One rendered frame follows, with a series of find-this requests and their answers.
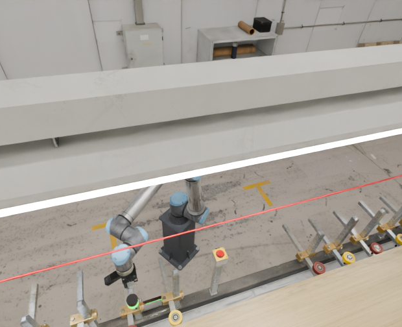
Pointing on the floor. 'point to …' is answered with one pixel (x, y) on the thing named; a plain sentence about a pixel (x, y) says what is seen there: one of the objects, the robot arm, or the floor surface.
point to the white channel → (184, 91)
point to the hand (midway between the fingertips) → (126, 285)
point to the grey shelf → (212, 34)
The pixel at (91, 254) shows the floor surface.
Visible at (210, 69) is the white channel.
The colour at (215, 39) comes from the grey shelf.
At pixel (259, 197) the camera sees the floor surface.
